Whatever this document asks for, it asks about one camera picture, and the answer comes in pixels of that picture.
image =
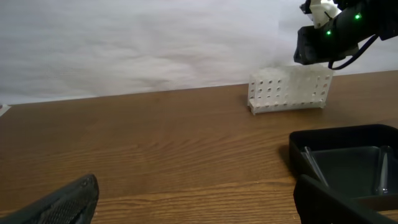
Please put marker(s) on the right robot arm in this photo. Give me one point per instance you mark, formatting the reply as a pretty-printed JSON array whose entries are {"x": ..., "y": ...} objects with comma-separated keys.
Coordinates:
[{"x": 342, "y": 40}]

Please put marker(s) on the white test tube rack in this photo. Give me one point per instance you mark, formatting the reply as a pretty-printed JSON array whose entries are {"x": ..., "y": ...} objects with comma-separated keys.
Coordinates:
[{"x": 289, "y": 90}]

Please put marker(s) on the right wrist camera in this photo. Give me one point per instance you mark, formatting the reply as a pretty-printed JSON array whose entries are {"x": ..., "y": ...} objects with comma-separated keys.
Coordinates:
[{"x": 323, "y": 12}]

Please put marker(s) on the black tray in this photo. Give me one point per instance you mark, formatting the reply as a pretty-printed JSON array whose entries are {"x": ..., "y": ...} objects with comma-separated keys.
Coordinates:
[{"x": 342, "y": 137}]

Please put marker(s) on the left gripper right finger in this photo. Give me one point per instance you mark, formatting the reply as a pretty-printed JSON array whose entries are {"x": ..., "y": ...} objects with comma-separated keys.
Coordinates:
[{"x": 323, "y": 205}]

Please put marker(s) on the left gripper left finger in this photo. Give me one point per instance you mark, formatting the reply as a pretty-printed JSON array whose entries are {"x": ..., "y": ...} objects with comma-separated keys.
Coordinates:
[{"x": 62, "y": 205}]

